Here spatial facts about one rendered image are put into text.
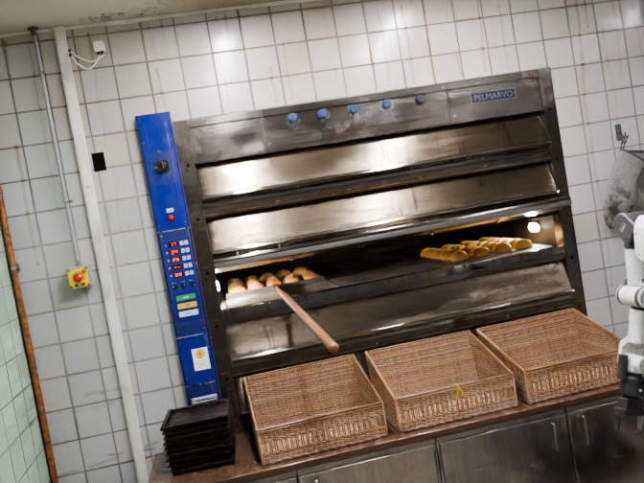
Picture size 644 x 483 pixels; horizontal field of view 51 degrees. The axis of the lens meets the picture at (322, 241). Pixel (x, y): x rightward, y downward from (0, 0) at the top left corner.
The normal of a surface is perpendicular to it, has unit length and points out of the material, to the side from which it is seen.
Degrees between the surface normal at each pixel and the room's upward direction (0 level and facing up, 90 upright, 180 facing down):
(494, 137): 70
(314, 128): 90
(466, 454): 90
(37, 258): 90
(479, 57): 90
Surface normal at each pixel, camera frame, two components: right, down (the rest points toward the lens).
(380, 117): 0.17, 0.03
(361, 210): 0.10, -0.32
